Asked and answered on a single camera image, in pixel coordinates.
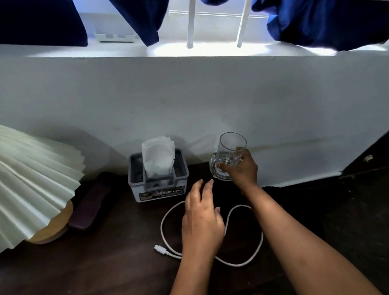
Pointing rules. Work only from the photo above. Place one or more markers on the clear drinking glass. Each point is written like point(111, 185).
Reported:
point(231, 143)

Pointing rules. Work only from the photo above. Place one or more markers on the white window railing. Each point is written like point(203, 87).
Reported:
point(191, 19)

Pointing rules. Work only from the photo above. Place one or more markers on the clear glass ashtray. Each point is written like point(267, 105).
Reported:
point(217, 174)

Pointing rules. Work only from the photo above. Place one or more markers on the person's left hand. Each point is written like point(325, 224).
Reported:
point(202, 226)

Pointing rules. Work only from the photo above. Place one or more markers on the person's right forearm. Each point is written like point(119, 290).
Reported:
point(303, 244)

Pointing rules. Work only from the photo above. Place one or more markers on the cream pleated table lamp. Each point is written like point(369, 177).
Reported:
point(27, 177)

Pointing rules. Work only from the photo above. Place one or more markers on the small white scrap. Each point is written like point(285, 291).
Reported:
point(368, 158)

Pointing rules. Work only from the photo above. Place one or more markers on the white tissue stack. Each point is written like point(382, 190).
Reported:
point(157, 154)

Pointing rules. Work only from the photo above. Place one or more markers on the person's right hand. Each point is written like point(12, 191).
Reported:
point(244, 172)

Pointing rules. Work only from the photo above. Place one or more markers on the dark wooden bedside table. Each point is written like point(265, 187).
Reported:
point(106, 270)

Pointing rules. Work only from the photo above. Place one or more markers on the dark maroon case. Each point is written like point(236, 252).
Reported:
point(90, 203)

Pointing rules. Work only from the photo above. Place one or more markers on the blue curtain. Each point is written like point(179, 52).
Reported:
point(142, 15)
point(321, 22)
point(28, 24)

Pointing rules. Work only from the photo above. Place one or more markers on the grey tissue box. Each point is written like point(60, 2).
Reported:
point(138, 184)

